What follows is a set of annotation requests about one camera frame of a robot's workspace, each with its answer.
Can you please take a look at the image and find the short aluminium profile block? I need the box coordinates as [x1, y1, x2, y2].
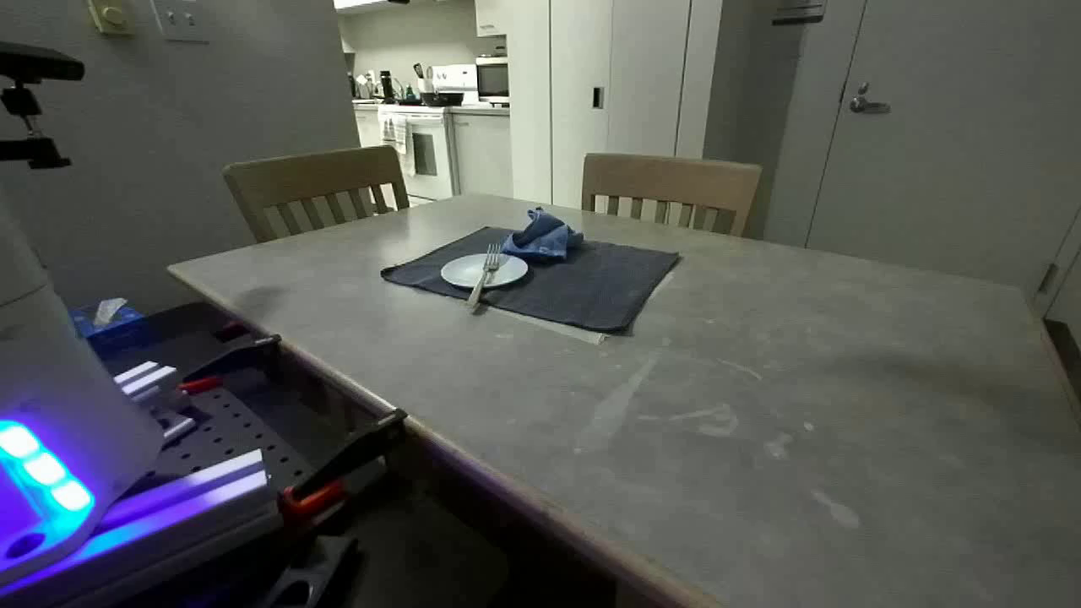
[112, 360, 188, 412]

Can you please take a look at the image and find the silver metal fork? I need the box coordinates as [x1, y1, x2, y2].
[466, 247, 505, 313]

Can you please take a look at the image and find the white closet door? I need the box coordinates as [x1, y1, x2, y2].
[546, 0, 691, 212]

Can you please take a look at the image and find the gray fabric table mat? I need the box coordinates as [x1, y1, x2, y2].
[379, 223, 684, 337]

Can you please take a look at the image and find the white kitchen stove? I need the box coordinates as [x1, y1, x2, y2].
[379, 102, 458, 208]

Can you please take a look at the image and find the white round plate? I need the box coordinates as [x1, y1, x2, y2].
[435, 249, 529, 295]

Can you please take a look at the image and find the blue tissue box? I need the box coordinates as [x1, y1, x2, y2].
[71, 295, 148, 345]

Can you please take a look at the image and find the gray wall sign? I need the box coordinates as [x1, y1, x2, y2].
[771, 0, 831, 28]

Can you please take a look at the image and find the yellow wall device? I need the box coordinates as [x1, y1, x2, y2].
[84, 0, 137, 36]

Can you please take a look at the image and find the metal door lever handle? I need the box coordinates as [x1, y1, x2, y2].
[849, 81, 895, 119]

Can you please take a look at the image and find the long aluminium extrusion rail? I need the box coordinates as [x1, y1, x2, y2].
[0, 450, 281, 608]

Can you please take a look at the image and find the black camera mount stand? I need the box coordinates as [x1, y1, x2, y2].
[0, 40, 87, 171]

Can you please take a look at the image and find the black clamp orange handle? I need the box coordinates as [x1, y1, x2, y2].
[276, 409, 413, 530]

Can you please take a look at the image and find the white microwave oven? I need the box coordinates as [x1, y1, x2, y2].
[471, 56, 514, 106]

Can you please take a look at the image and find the black perforated breadboard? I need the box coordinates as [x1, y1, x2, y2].
[144, 387, 313, 490]

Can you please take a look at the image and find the wooden slat-back chair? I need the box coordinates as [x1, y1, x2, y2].
[218, 142, 413, 247]
[578, 150, 766, 239]

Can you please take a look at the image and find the white light switch plate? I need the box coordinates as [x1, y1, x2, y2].
[148, 0, 216, 49]

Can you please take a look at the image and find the crumpled blue cloth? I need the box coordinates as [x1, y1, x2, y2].
[500, 208, 586, 266]

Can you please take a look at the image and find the black clamp red handle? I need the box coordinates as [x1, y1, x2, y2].
[178, 330, 282, 399]

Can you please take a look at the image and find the gray room door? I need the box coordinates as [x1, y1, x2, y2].
[803, 0, 1081, 290]

